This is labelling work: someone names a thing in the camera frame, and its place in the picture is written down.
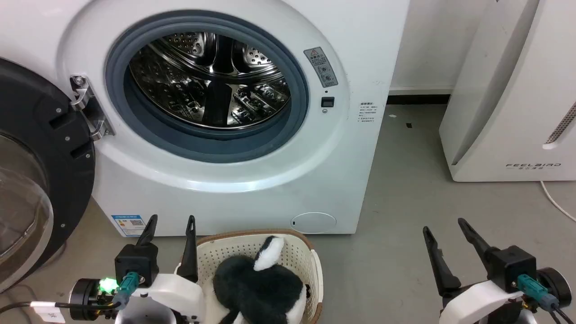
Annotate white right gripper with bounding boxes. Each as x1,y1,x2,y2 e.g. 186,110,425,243
422,218,573,324

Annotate teal plug left camera cable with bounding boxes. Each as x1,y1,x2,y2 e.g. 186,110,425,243
112,271,140,311

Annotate white perforated laundry basket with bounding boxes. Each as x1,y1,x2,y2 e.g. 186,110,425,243
175,229,324,324

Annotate teal plug camera cable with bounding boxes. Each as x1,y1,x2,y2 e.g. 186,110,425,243
517,274,576,324
112,271,140,311

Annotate teal plug right camera cable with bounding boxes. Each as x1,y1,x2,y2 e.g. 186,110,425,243
517,274,576,324

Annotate white Feelbird appliance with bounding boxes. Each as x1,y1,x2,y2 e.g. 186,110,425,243
439,0,576,183

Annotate white front-load washing machine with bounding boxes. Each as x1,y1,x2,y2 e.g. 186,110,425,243
0,0,411,238

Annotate black round washer door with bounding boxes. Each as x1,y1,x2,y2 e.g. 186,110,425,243
0,58,96,293

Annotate black and white plush toy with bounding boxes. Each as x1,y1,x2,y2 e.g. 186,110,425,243
212,235,311,324

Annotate grey rubber door gasket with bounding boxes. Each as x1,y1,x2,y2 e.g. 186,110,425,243
105,11,310,163

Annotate grey warning sticker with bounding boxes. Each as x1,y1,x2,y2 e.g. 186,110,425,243
303,46,339,88

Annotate black cable with white tag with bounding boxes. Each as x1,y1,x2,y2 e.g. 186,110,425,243
0,301,122,323

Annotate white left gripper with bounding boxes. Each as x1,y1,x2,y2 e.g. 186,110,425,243
69,214,207,324

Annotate stainless steel washing machine drum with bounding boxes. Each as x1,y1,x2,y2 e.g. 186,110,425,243
129,31,291,130

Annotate silver metal door hinge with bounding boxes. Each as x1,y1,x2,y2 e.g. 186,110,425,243
69,75,114,141

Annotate white power cable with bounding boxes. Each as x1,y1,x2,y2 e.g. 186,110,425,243
540,181,576,223

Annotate blue energy label sticker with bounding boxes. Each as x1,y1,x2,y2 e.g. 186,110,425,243
111,215,146,237

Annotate oval white filter cover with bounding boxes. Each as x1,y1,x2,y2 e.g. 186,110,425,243
292,212,337,234

